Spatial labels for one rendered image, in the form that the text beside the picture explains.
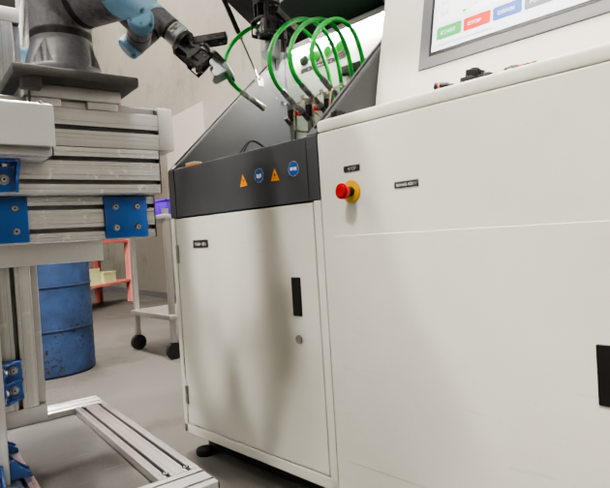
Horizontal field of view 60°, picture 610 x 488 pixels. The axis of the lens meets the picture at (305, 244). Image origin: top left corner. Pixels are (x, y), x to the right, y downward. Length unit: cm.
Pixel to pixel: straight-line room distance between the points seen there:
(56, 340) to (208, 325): 169
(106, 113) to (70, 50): 13
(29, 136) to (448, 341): 84
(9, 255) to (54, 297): 206
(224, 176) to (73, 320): 192
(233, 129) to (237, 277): 65
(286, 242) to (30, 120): 69
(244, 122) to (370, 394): 116
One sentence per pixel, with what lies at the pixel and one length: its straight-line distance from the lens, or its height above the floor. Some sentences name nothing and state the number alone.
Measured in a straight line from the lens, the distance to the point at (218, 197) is 162.
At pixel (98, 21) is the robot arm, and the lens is 118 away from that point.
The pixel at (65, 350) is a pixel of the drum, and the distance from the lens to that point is 332.
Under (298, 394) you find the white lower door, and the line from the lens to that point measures 144.
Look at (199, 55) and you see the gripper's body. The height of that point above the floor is 129.
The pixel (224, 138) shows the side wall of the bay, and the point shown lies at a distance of 197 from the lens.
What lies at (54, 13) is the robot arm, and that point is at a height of 116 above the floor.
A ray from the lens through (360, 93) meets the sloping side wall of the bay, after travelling 148.
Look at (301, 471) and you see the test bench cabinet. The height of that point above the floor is 9.
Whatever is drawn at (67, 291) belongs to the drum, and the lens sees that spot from 329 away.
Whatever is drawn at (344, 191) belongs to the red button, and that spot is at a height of 80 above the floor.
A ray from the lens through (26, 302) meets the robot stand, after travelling 134.
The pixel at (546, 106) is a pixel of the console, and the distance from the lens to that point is 102.
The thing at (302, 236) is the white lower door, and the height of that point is 70.
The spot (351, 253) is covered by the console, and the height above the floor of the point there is 66.
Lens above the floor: 71
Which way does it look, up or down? 1 degrees down
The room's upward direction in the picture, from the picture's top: 4 degrees counter-clockwise
